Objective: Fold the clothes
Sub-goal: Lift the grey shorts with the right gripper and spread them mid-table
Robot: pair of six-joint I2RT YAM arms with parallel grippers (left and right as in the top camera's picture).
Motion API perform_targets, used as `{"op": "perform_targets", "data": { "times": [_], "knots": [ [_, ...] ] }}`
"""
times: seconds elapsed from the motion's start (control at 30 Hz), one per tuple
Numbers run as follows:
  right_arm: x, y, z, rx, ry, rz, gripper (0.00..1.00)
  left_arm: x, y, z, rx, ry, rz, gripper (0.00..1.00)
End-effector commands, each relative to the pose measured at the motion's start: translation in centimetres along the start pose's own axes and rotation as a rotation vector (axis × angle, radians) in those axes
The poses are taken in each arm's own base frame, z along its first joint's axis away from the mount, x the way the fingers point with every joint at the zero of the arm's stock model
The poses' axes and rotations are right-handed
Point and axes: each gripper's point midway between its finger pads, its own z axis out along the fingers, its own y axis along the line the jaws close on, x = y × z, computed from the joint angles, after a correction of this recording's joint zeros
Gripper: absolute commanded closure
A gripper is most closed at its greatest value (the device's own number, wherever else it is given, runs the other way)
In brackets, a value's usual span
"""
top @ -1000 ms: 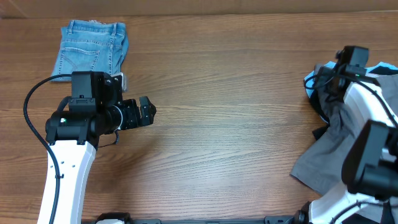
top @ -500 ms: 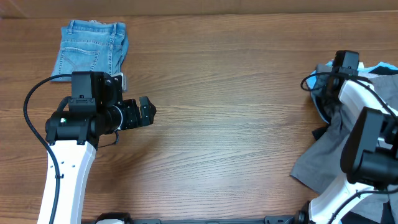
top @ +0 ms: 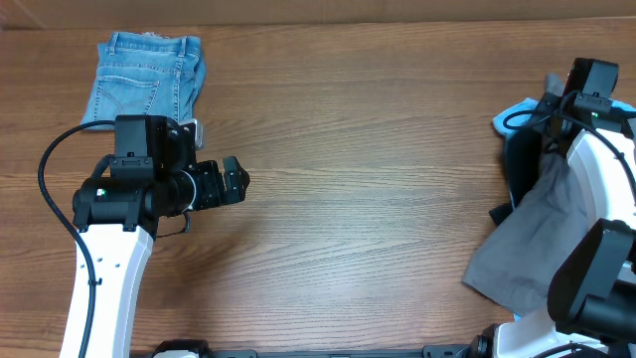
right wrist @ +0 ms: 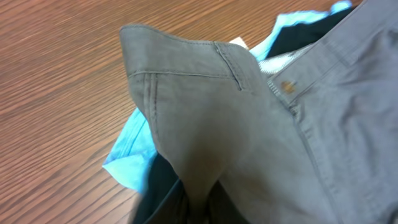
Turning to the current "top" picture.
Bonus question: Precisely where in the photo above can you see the grey cotton shorts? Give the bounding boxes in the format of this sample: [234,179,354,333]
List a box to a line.
[461,73,592,318]

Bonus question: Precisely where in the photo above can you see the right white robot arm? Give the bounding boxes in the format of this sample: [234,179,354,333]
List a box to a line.
[464,90,635,357]

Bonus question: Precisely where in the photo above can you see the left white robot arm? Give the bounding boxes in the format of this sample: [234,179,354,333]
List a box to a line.
[61,153,249,357]

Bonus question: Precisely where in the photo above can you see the black t-shirt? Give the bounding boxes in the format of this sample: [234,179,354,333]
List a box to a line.
[488,106,636,228]

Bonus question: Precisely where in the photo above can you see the light blue t-shirt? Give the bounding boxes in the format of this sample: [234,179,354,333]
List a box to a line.
[489,98,545,226]

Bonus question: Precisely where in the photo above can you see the folded blue denim shorts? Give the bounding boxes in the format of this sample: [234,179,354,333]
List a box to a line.
[81,32,207,123]

